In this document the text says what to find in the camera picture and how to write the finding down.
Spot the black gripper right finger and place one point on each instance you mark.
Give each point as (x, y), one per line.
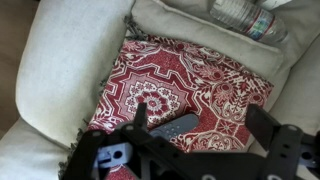
(263, 125)

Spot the cream fabric sofa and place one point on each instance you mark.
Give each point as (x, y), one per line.
(66, 66)

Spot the dark grey remote control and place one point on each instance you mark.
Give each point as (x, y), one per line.
(180, 125)

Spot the clear plastic water bottle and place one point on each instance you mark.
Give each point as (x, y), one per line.
(246, 18)

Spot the red patterned folded blanket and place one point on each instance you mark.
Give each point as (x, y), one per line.
(160, 73)

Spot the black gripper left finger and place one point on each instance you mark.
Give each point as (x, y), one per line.
(141, 113)

